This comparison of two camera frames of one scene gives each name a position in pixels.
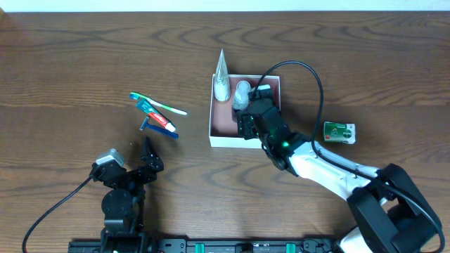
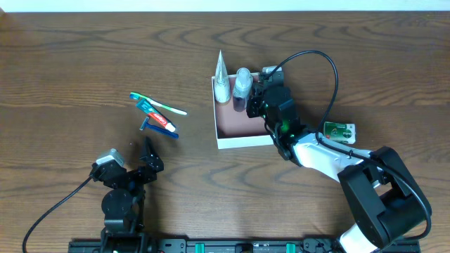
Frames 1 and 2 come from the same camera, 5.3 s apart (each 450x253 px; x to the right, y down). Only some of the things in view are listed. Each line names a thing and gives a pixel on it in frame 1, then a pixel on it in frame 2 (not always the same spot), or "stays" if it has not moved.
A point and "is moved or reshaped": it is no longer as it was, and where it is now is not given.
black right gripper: (254, 106) -> (264, 90)
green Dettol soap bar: (339, 132) stays
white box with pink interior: (223, 128) is moved or reshaped
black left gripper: (139, 173) stays
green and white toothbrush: (137, 96) stays
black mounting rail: (221, 245) stays
